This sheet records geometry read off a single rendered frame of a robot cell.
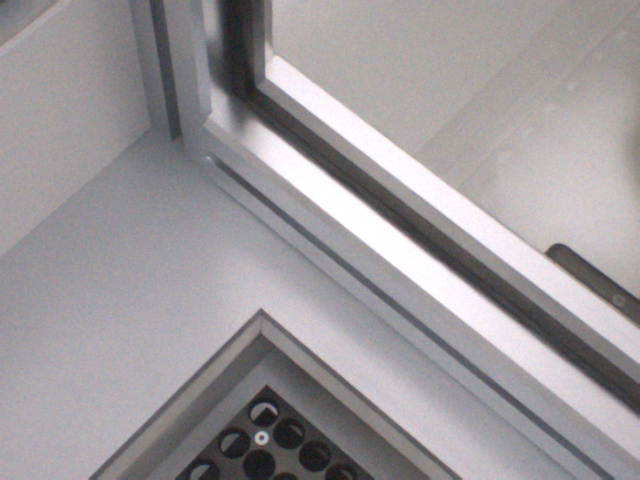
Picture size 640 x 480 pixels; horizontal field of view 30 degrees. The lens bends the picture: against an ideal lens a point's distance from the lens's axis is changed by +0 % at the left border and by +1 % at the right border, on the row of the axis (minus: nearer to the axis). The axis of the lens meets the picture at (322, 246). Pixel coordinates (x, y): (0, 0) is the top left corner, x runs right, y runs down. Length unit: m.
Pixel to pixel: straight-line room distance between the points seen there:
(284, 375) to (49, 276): 0.14
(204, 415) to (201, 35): 0.21
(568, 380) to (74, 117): 0.21
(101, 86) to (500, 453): 0.20
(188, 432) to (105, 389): 0.11
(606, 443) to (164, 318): 0.17
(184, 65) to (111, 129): 0.06
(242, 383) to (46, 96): 0.20
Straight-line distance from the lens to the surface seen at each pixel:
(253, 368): 0.57
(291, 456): 0.49
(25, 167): 0.46
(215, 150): 0.46
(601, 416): 0.42
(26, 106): 0.43
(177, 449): 0.56
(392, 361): 0.46
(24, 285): 0.48
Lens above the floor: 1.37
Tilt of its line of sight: 63 degrees down
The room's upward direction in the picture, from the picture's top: 4 degrees clockwise
